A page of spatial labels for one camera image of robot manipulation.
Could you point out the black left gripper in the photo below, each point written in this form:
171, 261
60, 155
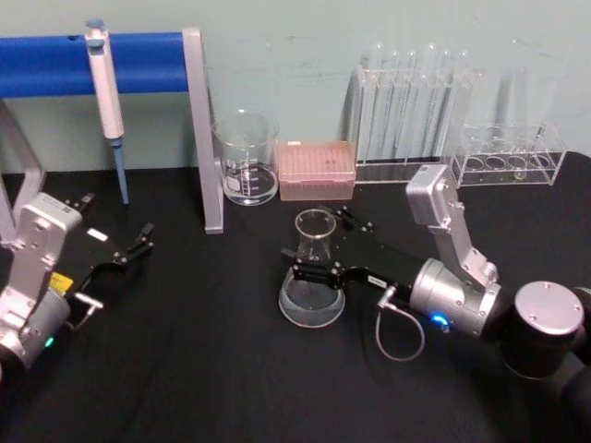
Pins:
92, 249

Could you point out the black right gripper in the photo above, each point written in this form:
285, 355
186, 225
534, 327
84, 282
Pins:
392, 272

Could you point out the clear glass conical flask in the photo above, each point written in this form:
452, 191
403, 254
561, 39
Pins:
311, 304

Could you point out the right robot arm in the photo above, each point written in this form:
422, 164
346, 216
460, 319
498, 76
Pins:
545, 304

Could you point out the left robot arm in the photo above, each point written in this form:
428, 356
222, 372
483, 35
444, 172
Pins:
41, 231

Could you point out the pink pipette tip box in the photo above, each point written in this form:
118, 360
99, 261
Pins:
314, 166

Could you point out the tall clear acrylic tube rack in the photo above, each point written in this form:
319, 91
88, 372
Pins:
392, 173

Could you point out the clear glass beaker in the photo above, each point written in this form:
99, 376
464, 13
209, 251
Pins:
244, 184

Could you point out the white pipette with blue tip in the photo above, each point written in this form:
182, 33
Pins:
106, 92

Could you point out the clear glass test tube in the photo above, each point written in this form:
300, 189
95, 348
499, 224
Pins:
459, 92
378, 92
430, 92
444, 92
410, 92
394, 92

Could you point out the blue and grey pipette stand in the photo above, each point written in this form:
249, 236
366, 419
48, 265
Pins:
138, 60

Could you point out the black table cloth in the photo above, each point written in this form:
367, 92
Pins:
208, 369

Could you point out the low clear acrylic tube rack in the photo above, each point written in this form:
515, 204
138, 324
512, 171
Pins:
508, 177

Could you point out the small clear glass tube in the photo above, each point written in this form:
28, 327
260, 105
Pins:
538, 138

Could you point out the tall clear glass cylinder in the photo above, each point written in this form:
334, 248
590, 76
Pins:
526, 92

